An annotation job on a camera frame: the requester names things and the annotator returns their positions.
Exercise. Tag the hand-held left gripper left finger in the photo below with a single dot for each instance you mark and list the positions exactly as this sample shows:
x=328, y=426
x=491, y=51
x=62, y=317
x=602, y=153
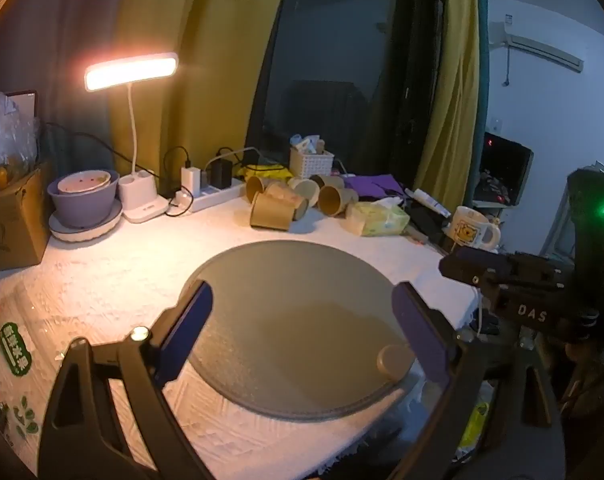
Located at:
x=189, y=332

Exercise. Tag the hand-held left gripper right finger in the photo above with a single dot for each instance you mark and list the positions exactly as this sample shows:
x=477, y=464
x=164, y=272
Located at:
x=424, y=340

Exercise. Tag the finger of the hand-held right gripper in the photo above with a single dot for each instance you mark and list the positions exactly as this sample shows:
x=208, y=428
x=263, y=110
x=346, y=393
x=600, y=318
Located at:
x=469, y=266

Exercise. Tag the tan paper cup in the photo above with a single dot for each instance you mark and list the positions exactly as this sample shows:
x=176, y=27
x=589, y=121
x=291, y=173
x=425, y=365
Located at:
x=395, y=363

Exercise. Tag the person's right forearm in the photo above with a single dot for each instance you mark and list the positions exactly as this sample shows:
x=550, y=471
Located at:
x=589, y=380

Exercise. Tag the white cartoon mug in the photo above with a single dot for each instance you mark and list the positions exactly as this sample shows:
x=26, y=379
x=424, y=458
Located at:
x=469, y=230

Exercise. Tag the black flat pouch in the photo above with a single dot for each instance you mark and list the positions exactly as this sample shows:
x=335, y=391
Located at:
x=427, y=222

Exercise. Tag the white tube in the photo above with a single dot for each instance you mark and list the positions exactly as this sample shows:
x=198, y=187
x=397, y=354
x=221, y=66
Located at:
x=431, y=202

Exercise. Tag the white textured tablecloth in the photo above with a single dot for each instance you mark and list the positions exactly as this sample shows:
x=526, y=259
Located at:
x=111, y=280

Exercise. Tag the yellow-green tissue pack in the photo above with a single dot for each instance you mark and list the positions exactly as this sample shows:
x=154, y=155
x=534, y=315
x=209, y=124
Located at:
x=379, y=217

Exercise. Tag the round grey mat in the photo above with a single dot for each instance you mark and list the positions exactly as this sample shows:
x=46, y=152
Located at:
x=292, y=320

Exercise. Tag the dark monitor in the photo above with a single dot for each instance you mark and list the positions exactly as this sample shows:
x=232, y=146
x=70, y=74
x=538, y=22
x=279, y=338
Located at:
x=507, y=165

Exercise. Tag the purple cloth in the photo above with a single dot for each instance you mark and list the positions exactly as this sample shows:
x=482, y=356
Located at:
x=374, y=185

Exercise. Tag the white power strip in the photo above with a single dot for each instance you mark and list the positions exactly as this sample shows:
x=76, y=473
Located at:
x=216, y=197

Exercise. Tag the white plate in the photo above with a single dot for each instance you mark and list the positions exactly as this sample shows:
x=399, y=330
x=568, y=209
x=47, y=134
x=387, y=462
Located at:
x=89, y=232

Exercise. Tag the pile of brown cups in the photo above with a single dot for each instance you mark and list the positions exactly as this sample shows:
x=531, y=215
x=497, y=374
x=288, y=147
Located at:
x=274, y=205

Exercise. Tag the white charger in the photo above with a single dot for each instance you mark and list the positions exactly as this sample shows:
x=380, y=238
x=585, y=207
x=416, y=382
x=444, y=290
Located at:
x=190, y=179

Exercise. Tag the black power adapter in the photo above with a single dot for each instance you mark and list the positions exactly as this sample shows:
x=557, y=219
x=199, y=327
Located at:
x=220, y=174

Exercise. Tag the purple bowl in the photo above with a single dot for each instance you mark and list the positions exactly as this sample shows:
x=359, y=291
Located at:
x=84, y=207

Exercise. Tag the yellow packet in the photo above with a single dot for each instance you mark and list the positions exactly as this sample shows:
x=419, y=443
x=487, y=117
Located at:
x=267, y=172

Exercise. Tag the printed fruit packaging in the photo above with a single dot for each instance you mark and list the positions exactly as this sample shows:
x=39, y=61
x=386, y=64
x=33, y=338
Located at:
x=11, y=360

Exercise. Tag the yellow curtain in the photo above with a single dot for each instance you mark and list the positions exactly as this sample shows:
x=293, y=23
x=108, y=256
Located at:
x=457, y=85
x=196, y=20

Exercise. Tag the pink and white bowl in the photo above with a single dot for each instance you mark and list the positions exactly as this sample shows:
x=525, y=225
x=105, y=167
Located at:
x=84, y=182

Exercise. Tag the white plastic basket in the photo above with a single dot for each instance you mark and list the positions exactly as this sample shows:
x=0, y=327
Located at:
x=312, y=164

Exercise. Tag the cardboard box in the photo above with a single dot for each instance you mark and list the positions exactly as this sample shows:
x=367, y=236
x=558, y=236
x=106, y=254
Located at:
x=11, y=230

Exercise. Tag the white air conditioner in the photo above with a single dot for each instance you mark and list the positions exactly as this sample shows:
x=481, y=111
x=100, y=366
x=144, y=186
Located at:
x=537, y=47

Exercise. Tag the dark window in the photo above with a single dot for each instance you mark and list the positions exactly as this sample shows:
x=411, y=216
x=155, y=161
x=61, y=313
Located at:
x=342, y=60

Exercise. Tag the clear plastic bag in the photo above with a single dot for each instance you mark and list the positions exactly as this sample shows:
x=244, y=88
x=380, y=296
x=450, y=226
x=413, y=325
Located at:
x=6, y=140

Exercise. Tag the white desk lamp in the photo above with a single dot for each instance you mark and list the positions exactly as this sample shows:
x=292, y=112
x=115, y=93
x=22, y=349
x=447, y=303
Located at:
x=131, y=71

